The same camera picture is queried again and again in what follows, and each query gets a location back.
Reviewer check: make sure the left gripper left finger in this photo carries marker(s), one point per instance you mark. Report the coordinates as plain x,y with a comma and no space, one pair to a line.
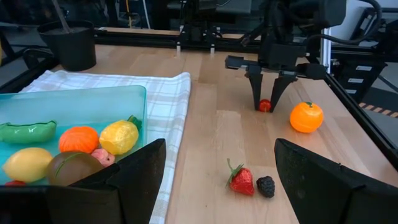
136,186

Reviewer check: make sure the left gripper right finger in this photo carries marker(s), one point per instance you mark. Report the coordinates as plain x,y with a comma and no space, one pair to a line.
326,199

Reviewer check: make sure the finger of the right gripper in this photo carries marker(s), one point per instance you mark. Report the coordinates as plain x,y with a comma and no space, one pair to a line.
256,84
283,85

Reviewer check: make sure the small red toy cherry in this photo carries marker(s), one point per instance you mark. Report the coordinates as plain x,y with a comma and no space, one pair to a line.
265,105

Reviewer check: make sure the orange toy orange green stem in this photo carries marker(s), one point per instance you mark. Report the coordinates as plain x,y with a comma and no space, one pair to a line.
306,118

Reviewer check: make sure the pink red toy fruit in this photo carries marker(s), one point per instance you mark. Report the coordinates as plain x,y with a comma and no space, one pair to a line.
104,157

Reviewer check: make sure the yellow toy pineapple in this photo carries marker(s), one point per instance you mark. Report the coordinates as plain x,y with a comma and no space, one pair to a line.
119,137

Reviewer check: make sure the brown toy kiwi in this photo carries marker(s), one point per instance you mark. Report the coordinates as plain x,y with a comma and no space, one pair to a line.
71,169

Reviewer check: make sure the orange ridged toy mandarin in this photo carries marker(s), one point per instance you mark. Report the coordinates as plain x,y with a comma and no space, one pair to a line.
77,140

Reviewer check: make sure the red toy strawberry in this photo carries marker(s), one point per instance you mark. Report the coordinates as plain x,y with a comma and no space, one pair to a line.
244,182

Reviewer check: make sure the yellow toy lemon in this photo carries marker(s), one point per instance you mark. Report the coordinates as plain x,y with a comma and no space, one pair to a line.
28,165

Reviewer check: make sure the green toy cucumber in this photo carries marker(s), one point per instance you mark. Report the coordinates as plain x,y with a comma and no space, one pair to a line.
28,132

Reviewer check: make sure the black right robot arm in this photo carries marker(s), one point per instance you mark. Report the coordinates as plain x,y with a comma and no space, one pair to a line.
199,34

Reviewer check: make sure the teal translucent tupperware container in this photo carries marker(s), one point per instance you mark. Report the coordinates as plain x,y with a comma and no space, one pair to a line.
77,105

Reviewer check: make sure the white panel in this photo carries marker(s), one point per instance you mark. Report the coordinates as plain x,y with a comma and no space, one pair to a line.
327,49

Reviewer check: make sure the black toy blackberry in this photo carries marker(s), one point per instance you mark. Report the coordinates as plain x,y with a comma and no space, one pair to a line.
265,186

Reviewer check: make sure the black box white labels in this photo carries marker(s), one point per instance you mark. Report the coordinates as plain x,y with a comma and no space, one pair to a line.
357,81

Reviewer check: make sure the white checkered cloth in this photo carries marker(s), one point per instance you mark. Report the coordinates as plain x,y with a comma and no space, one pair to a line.
168,102

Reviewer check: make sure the small red toy tomato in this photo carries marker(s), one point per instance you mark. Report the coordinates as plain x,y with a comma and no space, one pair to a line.
15,183

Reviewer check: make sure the green plant in black pot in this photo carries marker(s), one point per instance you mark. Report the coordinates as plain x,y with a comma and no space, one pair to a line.
71,49

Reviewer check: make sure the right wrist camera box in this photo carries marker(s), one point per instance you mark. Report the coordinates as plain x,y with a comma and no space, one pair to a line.
283,54

